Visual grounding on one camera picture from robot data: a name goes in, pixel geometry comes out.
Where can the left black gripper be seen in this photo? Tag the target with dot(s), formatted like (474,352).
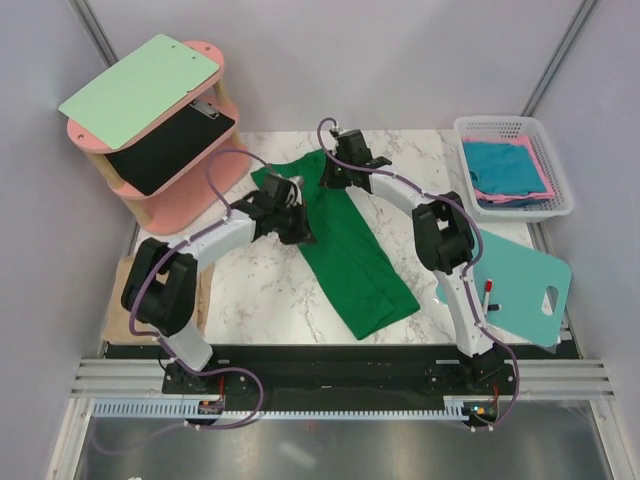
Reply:
(303,234)

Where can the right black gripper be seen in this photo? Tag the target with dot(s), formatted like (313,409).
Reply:
(327,180)

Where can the green t shirt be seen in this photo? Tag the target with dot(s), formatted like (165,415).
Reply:
(348,262)

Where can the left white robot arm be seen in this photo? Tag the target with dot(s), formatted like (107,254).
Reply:
(160,291)

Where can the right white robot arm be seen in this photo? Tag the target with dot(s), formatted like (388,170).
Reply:
(447,241)

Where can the pink tiered shelf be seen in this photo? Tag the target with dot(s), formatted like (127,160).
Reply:
(194,189)

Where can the blue t shirt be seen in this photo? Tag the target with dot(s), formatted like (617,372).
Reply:
(502,169)

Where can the black clipboard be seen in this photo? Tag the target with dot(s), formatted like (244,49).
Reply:
(155,159)

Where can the white plastic basket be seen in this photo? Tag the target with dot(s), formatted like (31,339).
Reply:
(521,131)

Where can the red capped marker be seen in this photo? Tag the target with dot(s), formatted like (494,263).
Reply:
(487,295)

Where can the pink t shirt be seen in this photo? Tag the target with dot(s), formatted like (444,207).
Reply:
(501,201)

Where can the beige folded t shirt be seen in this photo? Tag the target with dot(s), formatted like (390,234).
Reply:
(116,330)

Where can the teal cutting board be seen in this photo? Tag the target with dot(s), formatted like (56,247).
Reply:
(531,286)

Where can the light green board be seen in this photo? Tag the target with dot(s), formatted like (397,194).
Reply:
(125,101)

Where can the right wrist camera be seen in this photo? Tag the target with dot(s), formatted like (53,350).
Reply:
(351,148)

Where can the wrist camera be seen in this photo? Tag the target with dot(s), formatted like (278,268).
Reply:
(283,192)
(351,148)

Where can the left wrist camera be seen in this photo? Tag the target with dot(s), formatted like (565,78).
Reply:
(283,192)

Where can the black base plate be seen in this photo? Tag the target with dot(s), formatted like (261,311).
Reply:
(348,378)

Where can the white slotted cable duct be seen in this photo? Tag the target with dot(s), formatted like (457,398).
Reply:
(192,409)

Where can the aluminium rail frame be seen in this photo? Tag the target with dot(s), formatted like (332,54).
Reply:
(561,426)

